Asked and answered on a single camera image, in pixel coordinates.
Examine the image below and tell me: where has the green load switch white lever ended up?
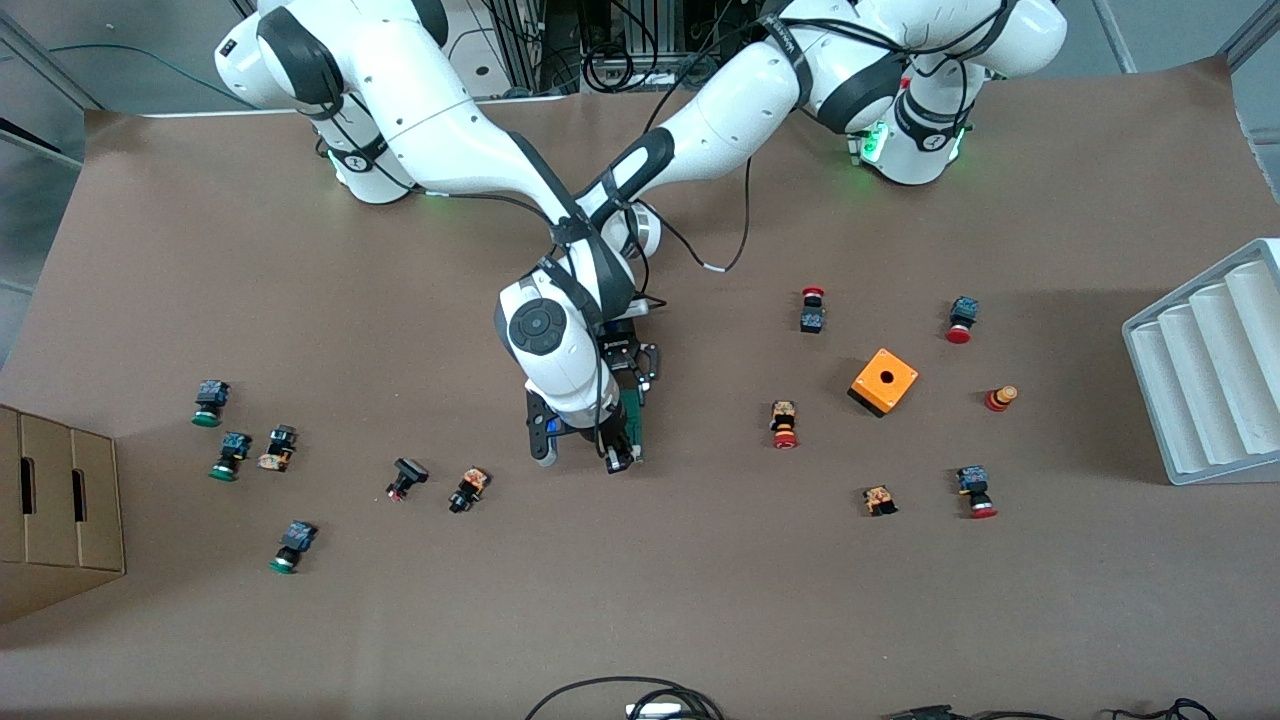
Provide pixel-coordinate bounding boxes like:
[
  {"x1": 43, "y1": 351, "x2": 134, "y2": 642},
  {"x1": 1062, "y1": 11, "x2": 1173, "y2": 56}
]
[{"x1": 618, "y1": 388, "x2": 649, "y2": 466}]

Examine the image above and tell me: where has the black pushbutton orange block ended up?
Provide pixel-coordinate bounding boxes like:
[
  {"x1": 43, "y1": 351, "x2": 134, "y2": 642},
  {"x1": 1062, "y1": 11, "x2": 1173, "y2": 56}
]
[
  {"x1": 448, "y1": 466, "x2": 492, "y2": 515},
  {"x1": 257, "y1": 425, "x2": 299, "y2": 473}
]

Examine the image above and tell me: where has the black square head pushbutton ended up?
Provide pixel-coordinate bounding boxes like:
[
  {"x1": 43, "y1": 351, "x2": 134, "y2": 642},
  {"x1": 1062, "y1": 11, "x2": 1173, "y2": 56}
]
[{"x1": 386, "y1": 457, "x2": 430, "y2": 502}]

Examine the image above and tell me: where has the green pushbutton blue block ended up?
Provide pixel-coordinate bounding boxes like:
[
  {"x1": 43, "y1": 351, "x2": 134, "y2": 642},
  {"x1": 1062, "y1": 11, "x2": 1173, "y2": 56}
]
[
  {"x1": 192, "y1": 380, "x2": 231, "y2": 428},
  {"x1": 268, "y1": 520, "x2": 319, "y2": 575},
  {"x1": 208, "y1": 432, "x2": 253, "y2": 482}
]

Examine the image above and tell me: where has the aluminium profile rack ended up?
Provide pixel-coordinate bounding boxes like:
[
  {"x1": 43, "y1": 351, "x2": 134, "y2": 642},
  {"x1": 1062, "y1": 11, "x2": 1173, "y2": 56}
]
[{"x1": 490, "y1": 0, "x2": 781, "y2": 93}]

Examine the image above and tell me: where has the brown cardboard box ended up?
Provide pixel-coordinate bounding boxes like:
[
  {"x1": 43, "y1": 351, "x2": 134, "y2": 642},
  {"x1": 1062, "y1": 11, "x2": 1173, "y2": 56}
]
[{"x1": 0, "y1": 405, "x2": 126, "y2": 626}]

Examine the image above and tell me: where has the white ribbed plastic tray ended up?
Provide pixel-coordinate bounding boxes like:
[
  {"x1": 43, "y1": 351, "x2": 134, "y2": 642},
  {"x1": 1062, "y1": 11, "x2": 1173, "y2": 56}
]
[{"x1": 1122, "y1": 238, "x2": 1280, "y2": 487}]

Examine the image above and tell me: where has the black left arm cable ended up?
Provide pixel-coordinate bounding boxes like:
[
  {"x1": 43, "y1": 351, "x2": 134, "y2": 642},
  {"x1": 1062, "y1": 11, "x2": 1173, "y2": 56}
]
[{"x1": 640, "y1": 150, "x2": 753, "y2": 276}]

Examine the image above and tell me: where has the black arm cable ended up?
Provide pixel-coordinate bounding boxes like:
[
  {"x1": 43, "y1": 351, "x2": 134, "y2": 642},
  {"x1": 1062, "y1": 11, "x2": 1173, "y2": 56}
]
[
  {"x1": 640, "y1": 150, "x2": 753, "y2": 276},
  {"x1": 420, "y1": 188, "x2": 621, "y2": 441}
]

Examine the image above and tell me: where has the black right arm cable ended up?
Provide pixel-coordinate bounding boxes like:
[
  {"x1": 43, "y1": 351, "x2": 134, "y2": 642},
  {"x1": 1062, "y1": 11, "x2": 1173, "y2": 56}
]
[{"x1": 420, "y1": 188, "x2": 621, "y2": 441}]

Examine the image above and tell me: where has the black looped cable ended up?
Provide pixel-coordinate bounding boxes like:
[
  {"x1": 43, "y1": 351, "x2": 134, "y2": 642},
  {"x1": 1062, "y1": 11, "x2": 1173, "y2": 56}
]
[{"x1": 525, "y1": 677, "x2": 726, "y2": 720}]

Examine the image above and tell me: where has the orange button enclosure box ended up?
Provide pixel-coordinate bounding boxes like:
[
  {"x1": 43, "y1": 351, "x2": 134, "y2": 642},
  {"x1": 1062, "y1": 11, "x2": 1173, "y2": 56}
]
[{"x1": 848, "y1": 347, "x2": 920, "y2": 419}]

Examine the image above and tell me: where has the coiled black cable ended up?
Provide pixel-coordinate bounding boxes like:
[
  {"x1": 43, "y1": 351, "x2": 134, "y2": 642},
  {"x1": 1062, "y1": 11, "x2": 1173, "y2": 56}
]
[{"x1": 582, "y1": 40, "x2": 643, "y2": 94}]

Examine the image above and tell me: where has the black cable with connector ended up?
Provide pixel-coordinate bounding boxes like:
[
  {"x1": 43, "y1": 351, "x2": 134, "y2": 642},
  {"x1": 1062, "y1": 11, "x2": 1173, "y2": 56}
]
[{"x1": 885, "y1": 705, "x2": 1071, "y2": 720}]

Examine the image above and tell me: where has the thin black tangled cable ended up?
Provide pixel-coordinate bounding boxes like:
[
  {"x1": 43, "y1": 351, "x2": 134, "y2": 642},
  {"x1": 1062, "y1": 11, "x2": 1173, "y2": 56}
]
[{"x1": 1110, "y1": 698, "x2": 1221, "y2": 720}]

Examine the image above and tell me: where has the grey aluminium frame bar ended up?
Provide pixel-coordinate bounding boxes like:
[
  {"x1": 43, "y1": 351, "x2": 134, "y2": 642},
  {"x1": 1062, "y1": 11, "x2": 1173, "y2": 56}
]
[{"x1": 1218, "y1": 0, "x2": 1280, "y2": 71}]

